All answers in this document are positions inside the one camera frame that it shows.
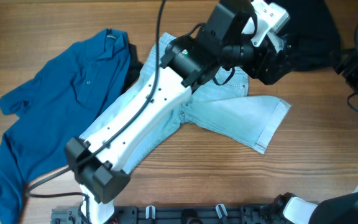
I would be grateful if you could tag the black garment under shirt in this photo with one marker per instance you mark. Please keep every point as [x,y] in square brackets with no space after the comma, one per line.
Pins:
[134,69]

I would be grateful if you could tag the dark blue polo shirt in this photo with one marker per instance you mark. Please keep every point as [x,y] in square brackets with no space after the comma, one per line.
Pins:
[59,103]

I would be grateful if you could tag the folded black clothes pile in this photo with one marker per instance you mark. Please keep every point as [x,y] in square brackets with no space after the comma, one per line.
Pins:
[310,34]

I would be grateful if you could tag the left white rail clip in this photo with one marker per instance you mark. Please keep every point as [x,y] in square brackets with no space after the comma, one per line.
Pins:
[150,212]

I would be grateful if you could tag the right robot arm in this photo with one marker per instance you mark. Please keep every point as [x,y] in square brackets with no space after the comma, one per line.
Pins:
[314,153]

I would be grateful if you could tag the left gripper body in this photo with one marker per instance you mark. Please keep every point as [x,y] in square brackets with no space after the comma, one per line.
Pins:
[253,62]

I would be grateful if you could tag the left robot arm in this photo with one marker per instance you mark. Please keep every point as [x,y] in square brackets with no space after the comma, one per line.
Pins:
[200,78]

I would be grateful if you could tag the light blue denim shorts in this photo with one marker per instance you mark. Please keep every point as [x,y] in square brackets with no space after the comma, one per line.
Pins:
[227,110]

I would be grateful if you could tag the white rail clip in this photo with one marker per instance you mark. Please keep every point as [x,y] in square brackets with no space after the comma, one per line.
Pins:
[150,212]
[222,213]

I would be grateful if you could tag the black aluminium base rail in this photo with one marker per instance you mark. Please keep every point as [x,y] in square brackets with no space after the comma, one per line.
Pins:
[246,214]

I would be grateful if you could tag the right white rail clip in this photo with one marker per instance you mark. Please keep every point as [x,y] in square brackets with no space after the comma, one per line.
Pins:
[222,213]

